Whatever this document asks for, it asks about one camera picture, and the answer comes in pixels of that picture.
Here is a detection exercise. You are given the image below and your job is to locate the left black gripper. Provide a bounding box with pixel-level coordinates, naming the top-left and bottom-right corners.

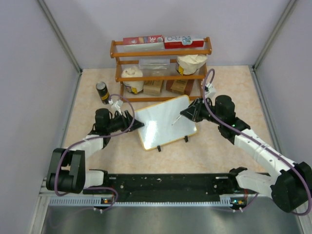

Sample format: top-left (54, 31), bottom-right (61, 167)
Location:
top-left (106, 110), bottom-right (144, 133)

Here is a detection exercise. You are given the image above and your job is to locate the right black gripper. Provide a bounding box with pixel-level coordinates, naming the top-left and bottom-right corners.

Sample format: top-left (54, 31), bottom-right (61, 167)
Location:
top-left (181, 97), bottom-right (223, 125)

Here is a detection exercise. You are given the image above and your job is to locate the yellow framed whiteboard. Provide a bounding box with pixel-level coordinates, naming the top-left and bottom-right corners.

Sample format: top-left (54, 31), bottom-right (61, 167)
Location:
top-left (135, 95), bottom-right (197, 151)

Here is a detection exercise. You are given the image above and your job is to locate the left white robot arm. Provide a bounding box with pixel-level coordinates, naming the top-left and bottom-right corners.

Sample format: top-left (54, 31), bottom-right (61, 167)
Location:
top-left (46, 108), bottom-right (144, 194)

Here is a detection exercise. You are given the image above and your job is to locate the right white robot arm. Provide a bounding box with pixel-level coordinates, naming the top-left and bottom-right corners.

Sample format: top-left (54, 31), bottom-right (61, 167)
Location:
top-left (180, 95), bottom-right (312, 216)

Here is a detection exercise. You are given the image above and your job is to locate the brown packet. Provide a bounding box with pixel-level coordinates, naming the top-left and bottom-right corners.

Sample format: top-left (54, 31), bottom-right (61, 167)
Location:
top-left (166, 79), bottom-right (194, 95)

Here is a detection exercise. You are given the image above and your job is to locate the white bag lower left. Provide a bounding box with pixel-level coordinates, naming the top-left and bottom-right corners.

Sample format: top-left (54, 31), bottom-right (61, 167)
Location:
top-left (121, 66), bottom-right (145, 95)

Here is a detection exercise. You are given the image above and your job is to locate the white bag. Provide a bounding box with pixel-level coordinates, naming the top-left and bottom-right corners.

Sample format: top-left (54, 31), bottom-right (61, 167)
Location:
top-left (121, 66), bottom-right (145, 95)
top-left (176, 55), bottom-right (207, 75)

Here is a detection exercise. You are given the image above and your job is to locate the tan cardboard box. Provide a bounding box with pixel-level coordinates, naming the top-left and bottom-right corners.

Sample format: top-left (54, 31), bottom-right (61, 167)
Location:
top-left (143, 80), bottom-right (163, 96)

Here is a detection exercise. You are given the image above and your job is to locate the white bag middle right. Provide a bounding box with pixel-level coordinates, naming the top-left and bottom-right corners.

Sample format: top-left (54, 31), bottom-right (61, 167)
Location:
top-left (176, 55), bottom-right (207, 75)

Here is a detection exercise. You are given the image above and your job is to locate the black drink can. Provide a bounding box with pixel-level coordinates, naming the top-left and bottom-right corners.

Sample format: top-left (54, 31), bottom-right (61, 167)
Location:
top-left (96, 81), bottom-right (110, 104)

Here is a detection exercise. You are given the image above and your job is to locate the clear plastic container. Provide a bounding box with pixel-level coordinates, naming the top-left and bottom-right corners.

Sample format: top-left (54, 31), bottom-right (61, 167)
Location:
top-left (138, 58), bottom-right (170, 77)

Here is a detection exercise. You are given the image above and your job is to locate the red white wrap box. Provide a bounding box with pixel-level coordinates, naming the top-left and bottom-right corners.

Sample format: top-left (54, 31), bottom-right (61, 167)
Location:
top-left (164, 36), bottom-right (204, 49)

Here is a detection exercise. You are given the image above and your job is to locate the wooden three tier shelf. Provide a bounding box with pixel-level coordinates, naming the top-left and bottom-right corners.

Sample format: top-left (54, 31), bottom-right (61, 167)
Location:
top-left (110, 37), bottom-right (212, 102)

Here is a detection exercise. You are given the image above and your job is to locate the red foil box left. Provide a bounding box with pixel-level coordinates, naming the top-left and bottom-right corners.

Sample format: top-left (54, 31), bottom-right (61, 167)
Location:
top-left (123, 35), bottom-right (165, 52)

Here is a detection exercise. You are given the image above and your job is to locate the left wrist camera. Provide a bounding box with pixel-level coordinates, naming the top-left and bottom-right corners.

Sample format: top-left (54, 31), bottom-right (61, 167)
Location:
top-left (109, 99), bottom-right (123, 115)

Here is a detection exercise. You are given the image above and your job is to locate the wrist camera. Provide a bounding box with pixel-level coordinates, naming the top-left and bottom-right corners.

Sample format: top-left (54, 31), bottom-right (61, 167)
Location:
top-left (204, 83), bottom-right (216, 98)
top-left (109, 99), bottom-right (123, 115)

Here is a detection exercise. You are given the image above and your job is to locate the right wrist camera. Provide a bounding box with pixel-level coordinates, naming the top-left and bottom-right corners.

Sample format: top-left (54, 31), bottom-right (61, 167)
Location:
top-left (204, 83), bottom-right (216, 98)

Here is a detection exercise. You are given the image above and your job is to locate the aluminium frame rail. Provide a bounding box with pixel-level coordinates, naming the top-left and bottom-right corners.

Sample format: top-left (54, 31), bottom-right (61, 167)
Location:
top-left (39, 176), bottom-right (305, 195)

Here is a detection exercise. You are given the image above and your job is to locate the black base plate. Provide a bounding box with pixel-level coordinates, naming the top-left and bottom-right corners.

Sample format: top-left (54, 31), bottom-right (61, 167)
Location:
top-left (82, 172), bottom-right (269, 202)

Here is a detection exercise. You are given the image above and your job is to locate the grey slotted cable duct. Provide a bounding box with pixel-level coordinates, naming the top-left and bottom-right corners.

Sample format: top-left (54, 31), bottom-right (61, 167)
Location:
top-left (49, 196), bottom-right (247, 208)

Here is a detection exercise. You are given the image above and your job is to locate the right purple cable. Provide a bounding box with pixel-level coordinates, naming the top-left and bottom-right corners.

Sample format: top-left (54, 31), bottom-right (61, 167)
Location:
top-left (203, 68), bottom-right (312, 216)

